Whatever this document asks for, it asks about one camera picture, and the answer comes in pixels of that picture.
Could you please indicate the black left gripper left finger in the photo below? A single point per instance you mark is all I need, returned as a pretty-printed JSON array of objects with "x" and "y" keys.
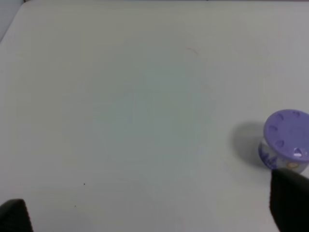
[{"x": 14, "y": 217}]

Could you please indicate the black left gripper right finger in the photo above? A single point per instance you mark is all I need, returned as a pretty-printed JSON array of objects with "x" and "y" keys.
[{"x": 289, "y": 200}]

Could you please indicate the purple lidded round container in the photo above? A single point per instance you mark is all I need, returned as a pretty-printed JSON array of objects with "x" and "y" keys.
[{"x": 285, "y": 142}]

